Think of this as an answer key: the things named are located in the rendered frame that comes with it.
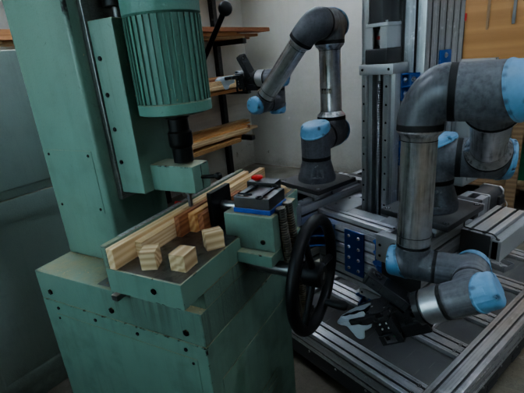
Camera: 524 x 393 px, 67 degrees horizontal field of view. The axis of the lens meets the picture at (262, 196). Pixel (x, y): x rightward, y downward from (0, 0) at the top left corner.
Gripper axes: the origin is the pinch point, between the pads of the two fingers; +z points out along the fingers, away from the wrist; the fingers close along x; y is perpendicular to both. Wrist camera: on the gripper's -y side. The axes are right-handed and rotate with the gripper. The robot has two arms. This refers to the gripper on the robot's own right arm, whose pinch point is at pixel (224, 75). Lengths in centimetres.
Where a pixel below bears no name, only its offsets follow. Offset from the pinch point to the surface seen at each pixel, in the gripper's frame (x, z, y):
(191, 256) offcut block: -103, -75, 17
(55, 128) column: -99, -28, -8
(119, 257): -111, -61, 16
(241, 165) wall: 194, 180, 147
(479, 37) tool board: 240, -69, 26
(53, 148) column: -100, -25, -2
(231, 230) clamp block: -88, -73, 21
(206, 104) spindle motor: -81, -66, -9
